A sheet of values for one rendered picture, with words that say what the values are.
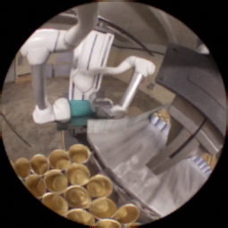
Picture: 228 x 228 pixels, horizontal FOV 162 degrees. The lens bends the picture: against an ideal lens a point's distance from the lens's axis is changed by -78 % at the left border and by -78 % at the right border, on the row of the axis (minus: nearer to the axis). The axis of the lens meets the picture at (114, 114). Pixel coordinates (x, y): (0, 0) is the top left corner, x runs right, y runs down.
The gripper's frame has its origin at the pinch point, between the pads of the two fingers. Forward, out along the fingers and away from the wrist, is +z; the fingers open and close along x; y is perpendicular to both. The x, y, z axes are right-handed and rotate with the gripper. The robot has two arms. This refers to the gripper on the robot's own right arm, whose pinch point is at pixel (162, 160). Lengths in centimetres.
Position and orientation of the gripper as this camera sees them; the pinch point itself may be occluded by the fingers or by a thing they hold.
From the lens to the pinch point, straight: 13.2
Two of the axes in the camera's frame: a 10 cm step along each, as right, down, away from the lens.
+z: -3.0, 8.0, 5.2
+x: -5.8, -5.8, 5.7
